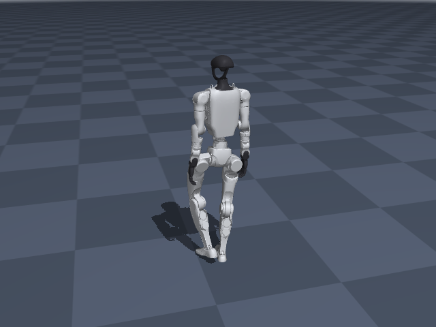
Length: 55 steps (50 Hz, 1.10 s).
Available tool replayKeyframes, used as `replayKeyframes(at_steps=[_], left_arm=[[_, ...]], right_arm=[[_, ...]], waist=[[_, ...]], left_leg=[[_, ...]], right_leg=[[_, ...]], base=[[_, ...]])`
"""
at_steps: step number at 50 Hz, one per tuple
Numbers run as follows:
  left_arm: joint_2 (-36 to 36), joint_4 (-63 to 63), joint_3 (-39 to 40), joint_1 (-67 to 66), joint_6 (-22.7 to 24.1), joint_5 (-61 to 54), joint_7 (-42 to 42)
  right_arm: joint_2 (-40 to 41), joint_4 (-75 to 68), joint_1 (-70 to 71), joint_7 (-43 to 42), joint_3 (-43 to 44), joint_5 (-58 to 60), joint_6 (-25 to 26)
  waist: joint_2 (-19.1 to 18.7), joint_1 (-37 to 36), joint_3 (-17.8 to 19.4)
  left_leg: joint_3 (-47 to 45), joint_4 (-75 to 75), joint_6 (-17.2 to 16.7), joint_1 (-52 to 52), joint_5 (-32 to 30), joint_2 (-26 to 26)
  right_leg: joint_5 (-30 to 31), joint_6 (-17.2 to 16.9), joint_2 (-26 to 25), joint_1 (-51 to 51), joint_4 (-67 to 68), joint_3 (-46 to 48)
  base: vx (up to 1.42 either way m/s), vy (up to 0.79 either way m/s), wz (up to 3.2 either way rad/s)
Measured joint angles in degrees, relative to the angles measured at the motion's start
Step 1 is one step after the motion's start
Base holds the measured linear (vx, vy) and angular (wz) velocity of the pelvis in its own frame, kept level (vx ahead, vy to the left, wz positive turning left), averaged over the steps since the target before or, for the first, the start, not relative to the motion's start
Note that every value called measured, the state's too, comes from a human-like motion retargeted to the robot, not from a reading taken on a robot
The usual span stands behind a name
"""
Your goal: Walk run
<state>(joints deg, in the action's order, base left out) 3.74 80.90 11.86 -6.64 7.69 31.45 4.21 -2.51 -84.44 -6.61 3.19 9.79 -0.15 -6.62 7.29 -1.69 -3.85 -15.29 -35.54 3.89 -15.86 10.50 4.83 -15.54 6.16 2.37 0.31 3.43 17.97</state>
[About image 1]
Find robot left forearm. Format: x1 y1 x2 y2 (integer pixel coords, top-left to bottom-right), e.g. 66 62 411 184
189 125 203 162

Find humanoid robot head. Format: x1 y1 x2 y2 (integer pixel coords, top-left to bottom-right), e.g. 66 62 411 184
211 55 234 91

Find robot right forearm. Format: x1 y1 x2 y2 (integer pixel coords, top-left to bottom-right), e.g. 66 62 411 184
240 125 250 156

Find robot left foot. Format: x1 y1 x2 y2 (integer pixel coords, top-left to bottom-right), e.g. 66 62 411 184
196 246 218 258

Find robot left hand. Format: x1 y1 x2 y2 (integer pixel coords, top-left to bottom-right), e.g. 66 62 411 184
188 158 198 185

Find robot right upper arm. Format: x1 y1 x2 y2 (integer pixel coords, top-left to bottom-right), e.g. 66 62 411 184
237 89 251 130

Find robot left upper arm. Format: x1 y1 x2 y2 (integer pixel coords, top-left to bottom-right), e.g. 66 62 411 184
193 91 210 135

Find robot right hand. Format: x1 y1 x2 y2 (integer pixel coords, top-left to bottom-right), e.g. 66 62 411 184
237 151 249 178

